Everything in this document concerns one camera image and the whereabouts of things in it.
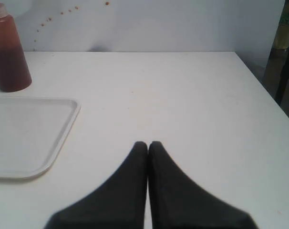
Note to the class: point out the white rectangular plastic tray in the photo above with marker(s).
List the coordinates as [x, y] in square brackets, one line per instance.
[32, 132]

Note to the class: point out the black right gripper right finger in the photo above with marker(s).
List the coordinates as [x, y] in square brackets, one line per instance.
[177, 202]

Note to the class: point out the dark stand beside table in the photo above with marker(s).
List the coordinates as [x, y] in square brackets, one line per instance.
[276, 75]

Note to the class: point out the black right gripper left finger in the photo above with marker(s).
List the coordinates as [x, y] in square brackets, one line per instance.
[119, 203]

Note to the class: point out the red ketchup squeeze bottle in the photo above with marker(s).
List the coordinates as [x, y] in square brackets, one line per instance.
[14, 71]

